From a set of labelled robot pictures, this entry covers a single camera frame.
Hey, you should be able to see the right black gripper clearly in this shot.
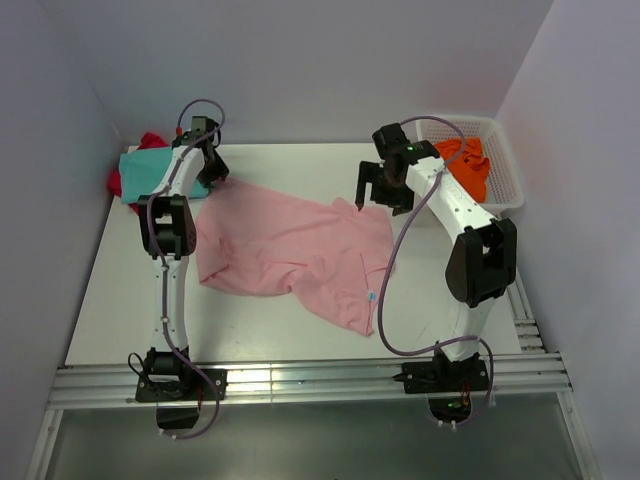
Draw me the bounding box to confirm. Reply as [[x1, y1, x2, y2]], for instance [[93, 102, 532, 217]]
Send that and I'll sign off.
[[356, 160, 416, 216]]

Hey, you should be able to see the pink t-shirt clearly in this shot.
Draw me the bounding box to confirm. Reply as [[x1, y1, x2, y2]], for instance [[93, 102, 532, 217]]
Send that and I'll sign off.
[[195, 180, 393, 337]]

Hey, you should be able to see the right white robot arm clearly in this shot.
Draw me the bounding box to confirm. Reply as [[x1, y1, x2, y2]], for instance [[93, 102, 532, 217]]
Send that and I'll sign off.
[[355, 141, 517, 393]]

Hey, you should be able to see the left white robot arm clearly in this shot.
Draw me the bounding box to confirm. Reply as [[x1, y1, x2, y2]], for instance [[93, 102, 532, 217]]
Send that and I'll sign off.
[[137, 140, 229, 400]]

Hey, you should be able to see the red folded t-shirt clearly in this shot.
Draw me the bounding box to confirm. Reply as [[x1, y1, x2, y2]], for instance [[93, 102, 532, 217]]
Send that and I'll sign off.
[[107, 132, 172, 213]]

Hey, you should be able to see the teal folded t-shirt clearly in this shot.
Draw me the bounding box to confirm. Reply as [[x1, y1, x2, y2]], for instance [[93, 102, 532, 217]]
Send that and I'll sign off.
[[119, 147, 209, 204]]

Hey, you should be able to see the orange t-shirt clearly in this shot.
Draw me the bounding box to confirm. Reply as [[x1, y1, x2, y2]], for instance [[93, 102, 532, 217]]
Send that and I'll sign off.
[[448, 137, 491, 203]]

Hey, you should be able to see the white plastic basket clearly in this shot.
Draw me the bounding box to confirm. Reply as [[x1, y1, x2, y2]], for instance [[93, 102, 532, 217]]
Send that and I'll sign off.
[[409, 115, 524, 216]]

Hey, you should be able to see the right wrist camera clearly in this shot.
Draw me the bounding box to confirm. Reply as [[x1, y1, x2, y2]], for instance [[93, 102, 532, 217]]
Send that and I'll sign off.
[[372, 123, 410, 158]]

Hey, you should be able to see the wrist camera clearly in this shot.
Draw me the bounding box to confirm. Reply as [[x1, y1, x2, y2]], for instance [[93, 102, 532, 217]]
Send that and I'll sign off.
[[189, 116, 219, 138], [372, 123, 410, 158]]

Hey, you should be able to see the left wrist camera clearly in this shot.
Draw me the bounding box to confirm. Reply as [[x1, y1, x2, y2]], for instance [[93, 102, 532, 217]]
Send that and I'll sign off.
[[189, 116, 219, 138]]

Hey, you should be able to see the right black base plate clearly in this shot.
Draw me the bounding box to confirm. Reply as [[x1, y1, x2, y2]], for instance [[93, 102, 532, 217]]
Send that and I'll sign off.
[[393, 355, 490, 394]]

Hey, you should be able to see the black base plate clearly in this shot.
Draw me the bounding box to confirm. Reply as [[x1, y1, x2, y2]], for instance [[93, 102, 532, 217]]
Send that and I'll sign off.
[[135, 369, 227, 403], [393, 355, 490, 394]]

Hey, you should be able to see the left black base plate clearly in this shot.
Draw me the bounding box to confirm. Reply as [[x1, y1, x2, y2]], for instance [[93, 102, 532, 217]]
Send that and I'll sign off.
[[135, 369, 227, 403]]

